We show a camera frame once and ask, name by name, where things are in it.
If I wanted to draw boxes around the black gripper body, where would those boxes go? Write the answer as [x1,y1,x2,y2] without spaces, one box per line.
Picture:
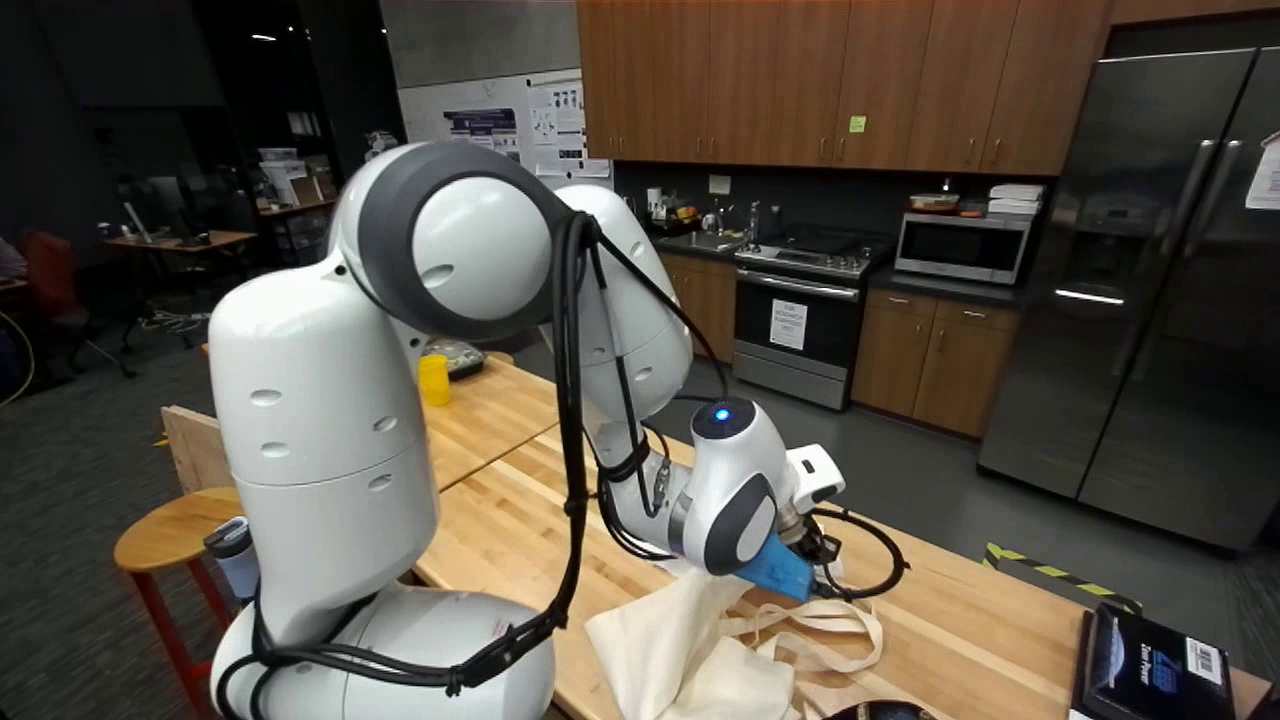
[788,514,847,602]

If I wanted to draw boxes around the cream cloth tote bag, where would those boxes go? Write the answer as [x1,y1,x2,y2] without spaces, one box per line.
[579,565,891,720]

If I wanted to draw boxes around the dark round bowl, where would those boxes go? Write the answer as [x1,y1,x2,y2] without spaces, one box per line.
[817,696,951,720]

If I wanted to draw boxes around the wooden base cabinet two-door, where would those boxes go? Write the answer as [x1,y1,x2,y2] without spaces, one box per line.
[847,285,1023,443]

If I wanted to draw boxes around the stainless steel stove oven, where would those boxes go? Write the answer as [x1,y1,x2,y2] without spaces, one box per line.
[728,237,891,417]

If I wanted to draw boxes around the white printed notice sheet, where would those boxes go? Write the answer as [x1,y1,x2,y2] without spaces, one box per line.
[766,297,817,355]

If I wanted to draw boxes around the yellow black floor tape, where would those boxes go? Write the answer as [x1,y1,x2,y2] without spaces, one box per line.
[980,541,1146,622]

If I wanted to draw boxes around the wide wooden base cabinet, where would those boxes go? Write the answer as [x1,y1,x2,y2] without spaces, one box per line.
[655,249,744,368]

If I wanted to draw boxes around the silver microwave oven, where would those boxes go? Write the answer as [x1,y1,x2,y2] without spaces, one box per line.
[886,208,1038,293]

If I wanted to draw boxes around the black tablet box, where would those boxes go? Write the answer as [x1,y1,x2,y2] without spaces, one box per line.
[1067,602,1243,720]

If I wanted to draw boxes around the brown bowl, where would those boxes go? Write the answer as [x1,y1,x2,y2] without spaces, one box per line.
[902,188,965,221]

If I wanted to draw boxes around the black tray with foil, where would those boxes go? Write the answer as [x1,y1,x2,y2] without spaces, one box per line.
[445,336,490,385]

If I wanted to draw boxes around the stack of white plates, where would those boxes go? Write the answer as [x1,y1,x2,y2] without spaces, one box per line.
[983,179,1048,223]

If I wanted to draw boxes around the stainless steel refrigerator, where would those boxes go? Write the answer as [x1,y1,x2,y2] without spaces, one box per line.
[977,47,1280,561]

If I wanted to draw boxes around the grey water bottle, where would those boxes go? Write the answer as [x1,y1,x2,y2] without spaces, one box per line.
[202,518,262,614]

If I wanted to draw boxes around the plywood board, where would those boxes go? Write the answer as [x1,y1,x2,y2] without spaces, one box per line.
[157,400,246,501]

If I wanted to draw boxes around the round wooden stool red legs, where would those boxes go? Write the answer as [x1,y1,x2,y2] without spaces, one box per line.
[113,484,256,720]

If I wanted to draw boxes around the wooden office desk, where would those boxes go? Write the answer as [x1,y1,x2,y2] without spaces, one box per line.
[99,223,260,327]

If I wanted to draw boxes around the red office chair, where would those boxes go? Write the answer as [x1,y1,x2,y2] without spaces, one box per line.
[11,230,141,382]

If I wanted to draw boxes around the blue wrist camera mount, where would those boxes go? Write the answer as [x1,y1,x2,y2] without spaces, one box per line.
[730,536,821,608]

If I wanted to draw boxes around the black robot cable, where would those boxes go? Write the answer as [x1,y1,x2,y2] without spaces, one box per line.
[211,208,910,720]

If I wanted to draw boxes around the white wall poster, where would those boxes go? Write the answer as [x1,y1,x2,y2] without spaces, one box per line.
[395,68,590,193]

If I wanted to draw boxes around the small wooden wall cabinet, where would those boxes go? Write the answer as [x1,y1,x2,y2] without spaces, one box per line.
[1103,0,1280,33]

